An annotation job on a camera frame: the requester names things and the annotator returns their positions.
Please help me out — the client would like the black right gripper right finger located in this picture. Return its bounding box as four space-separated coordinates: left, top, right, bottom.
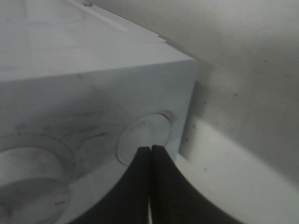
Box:
150 145 239 224

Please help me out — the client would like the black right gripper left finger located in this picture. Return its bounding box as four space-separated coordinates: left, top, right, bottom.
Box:
71 147 151 224

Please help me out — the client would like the round white door button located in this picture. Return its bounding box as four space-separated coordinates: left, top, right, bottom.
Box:
116 113 171 165

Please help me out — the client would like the white timer knob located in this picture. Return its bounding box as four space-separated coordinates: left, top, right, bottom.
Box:
0 147 71 224

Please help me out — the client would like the white microwave oven body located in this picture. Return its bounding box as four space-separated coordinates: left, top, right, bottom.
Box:
0 0 198 224

